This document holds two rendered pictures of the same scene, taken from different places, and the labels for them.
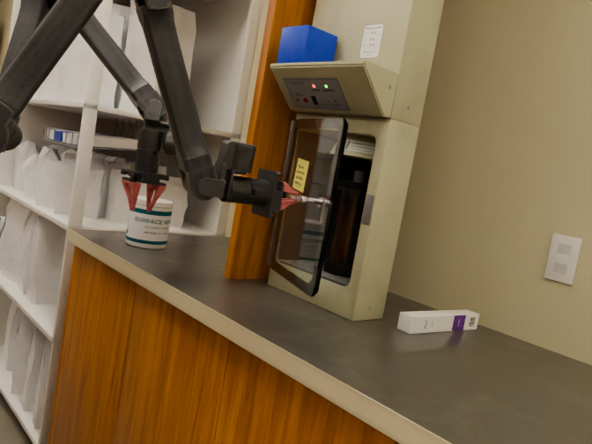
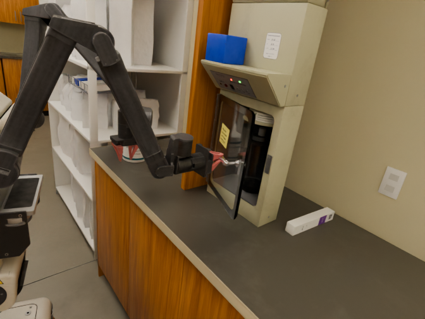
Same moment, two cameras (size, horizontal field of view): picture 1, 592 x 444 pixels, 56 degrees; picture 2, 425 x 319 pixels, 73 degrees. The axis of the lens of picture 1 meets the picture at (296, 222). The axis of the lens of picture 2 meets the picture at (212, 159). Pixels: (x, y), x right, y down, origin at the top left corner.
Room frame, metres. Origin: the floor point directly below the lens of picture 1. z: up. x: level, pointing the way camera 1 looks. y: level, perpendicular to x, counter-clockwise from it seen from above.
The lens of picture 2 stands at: (0.32, 0.04, 1.57)
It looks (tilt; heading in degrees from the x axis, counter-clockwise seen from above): 22 degrees down; 0
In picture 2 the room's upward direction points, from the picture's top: 8 degrees clockwise
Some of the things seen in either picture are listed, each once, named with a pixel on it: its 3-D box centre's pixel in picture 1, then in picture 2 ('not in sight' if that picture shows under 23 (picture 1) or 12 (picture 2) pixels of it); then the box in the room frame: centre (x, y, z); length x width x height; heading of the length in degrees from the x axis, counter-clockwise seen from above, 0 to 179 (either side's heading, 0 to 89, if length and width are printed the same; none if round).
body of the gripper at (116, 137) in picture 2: (146, 165); (125, 131); (1.38, 0.39, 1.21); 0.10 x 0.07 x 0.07; 133
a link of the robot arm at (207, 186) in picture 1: (223, 167); (172, 152); (1.15, 0.17, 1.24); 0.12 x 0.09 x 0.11; 119
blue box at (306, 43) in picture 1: (307, 49); (226, 49); (1.41, 0.05, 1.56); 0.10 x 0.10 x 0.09; 42
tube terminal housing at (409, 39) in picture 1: (366, 156); (267, 116); (1.46, -0.15, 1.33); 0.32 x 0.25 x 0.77; 42
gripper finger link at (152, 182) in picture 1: (145, 193); (127, 149); (1.38, 0.38, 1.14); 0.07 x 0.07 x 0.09; 43
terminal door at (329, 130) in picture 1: (303, 201); (226, 154); (1.34, -0.01, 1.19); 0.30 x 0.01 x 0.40; 22
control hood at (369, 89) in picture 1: (326, 89); (240, 81); (1.34, -0.02, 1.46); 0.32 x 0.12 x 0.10; 42
